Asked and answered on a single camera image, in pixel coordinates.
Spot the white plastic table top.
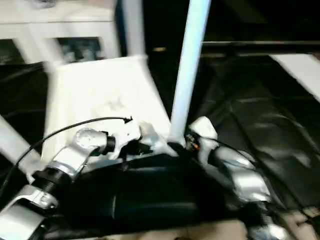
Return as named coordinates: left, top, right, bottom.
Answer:
left=26, top=55, right=186, bottom=184

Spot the dark metal rod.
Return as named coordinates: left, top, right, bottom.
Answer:
left=201, top=41, right=320, bottom=55

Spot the white flat object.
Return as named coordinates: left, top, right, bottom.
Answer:
left=269, top=54, right=320, bottom=104

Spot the white glass door cabinet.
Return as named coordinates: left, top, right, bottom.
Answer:
left=0, top=0, right=123, bottom=65

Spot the black bag with yellow label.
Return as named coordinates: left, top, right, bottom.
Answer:
left=114, top=0, right=320, bottom=51

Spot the black left camera cable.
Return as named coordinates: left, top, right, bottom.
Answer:
left=0, top=116, right=134, bottom=198

